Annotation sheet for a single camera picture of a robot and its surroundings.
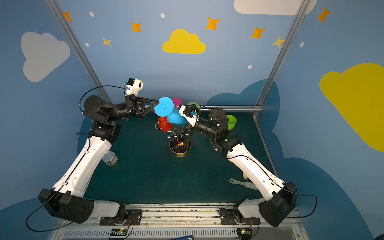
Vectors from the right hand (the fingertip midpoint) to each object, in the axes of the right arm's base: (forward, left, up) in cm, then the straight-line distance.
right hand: (178, 111), depth 62 cm
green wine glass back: (+21, -7, -14) cm, 26 cm away
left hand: (-5, +6, +9) cm, 12 cm away
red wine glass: (+4, +9, -13) cm, 17 cm away
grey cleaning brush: (-14, -38, -43) cm, 59 cm away
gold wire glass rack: (+10, +4, -42) cm, 43 cm away
